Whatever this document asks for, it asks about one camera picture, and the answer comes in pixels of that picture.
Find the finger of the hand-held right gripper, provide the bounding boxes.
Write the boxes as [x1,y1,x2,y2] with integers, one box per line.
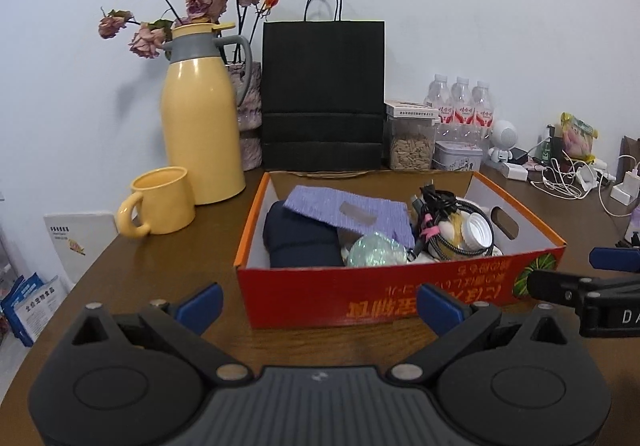
[589,246,640,273]
[526,270,588,311]

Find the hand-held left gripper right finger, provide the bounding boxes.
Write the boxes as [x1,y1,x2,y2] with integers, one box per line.
[390,283,571,386]

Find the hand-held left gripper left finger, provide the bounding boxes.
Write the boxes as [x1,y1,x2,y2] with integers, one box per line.
[70,282,252,387]

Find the braided cable bundle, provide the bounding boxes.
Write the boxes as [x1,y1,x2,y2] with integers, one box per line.
[417,198,496,261]

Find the white bottle cap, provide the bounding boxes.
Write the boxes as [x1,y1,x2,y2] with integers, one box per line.
[460,215,493,252]

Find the iridescent plastic wrap ball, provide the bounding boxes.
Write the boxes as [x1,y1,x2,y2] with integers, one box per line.
[346,232,408,268]

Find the orange red cardboard box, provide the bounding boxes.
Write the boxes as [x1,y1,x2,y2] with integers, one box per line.
[234,170,567,331]

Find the black usb cable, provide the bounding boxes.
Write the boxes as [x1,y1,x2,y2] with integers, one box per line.
[412,181,458,214]

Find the navy zip case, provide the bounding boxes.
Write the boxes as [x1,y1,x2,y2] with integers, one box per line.
[262,201,346,269]

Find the purple knitted cloth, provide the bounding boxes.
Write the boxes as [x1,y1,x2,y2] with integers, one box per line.
[282,185,416,249]

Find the yellow mug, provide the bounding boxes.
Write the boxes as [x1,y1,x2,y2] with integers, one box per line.
[116,166,197,239]

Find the white charger block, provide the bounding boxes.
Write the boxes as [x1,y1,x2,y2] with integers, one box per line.
[501,162,530,182]

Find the yellow green snack packet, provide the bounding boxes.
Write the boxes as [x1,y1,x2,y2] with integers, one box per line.
[560,112,598,162]

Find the black upright stand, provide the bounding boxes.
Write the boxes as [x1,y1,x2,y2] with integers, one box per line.
[546,125,563,159]

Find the white booklet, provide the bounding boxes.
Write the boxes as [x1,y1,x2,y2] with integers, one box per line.
[43,211,119,283]

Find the printed tin box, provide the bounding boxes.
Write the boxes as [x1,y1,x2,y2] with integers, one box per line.
[432,141,483,173]

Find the white robot toy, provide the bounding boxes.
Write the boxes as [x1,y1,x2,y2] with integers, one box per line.
[487,118,519,163]

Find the clear seed jar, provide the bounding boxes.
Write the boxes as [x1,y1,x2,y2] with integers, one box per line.
[387,115,436,171]

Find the blue packets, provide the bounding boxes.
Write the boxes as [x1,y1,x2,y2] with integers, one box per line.
[0,273,68,348]

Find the yellow thermos jug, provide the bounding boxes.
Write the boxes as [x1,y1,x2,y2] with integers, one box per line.
[161,22,252,206]

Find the pink mottled vase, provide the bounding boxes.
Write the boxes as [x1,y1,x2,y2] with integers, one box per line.
[225,61,263,173]

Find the clear water bottle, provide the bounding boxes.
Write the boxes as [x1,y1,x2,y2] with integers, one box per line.
[427,73,453,144]
[450,76,473,147]
[471,81,496,154]

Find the flat white box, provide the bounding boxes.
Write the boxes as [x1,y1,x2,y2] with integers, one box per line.
[384,99,440,119]

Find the black paper bag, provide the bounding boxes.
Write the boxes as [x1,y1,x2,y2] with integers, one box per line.
[261,0,387,173]

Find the white wall charger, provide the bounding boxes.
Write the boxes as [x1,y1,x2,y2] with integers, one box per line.
[610,171,640,204]

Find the tangled white cables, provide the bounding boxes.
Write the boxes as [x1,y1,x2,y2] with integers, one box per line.
[527,148,640,217]

